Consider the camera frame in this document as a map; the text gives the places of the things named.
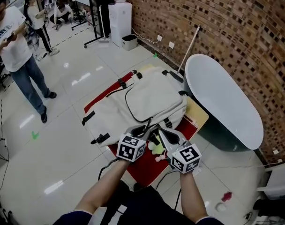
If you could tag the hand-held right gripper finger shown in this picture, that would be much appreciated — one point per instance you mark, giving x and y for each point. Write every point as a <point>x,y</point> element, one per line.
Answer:
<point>177,139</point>
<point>165,140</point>

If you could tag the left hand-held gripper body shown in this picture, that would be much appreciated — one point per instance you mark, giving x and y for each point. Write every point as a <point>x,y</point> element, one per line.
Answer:
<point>128,149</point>

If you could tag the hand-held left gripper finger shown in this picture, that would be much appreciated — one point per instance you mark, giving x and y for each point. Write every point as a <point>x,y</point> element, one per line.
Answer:
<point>151,131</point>
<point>136,128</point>

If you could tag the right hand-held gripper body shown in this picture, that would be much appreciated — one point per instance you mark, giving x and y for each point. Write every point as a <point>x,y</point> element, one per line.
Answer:
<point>185,159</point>

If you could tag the person's left forearm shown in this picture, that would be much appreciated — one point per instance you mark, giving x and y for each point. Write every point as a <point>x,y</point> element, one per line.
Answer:
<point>105,186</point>

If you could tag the person's right forearm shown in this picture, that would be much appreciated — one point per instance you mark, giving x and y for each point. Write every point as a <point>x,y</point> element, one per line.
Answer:
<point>191,196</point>

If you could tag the rolled white towel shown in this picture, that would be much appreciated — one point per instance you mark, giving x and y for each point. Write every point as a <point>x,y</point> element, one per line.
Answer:
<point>152,145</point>

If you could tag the pink pompom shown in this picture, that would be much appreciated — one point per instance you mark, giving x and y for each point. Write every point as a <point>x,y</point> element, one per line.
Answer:
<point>159,159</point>
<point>164,155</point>

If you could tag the small red object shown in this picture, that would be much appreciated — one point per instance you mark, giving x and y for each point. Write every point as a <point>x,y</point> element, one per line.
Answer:
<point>227,196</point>

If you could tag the white oval bathtub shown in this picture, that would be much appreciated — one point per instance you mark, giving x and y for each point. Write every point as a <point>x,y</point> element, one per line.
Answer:
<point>217,97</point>

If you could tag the small white round object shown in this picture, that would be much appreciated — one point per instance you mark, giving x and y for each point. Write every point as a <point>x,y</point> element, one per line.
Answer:
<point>221,207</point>

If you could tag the person's dark clothing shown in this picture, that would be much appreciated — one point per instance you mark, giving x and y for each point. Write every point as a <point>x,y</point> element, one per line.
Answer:
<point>142,207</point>

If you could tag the white waste bin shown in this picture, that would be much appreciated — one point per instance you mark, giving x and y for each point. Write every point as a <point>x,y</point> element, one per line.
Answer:
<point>129,42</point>

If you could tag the grey chair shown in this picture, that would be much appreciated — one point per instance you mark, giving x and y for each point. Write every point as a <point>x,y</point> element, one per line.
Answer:
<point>277,189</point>

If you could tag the white water dispenser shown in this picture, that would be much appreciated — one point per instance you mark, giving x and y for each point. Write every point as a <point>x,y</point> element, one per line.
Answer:
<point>119,22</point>

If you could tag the white flat mop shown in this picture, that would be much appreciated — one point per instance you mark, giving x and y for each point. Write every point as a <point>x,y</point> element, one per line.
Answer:
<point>101,22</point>

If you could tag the black rolling stand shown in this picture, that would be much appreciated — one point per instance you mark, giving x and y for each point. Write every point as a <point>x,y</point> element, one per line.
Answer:
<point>95,20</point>

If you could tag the black office chair base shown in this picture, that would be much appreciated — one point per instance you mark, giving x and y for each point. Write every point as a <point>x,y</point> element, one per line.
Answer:
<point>2,212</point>

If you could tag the white wall socket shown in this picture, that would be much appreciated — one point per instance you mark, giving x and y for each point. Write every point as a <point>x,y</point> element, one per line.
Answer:
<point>171,44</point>
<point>159,38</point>

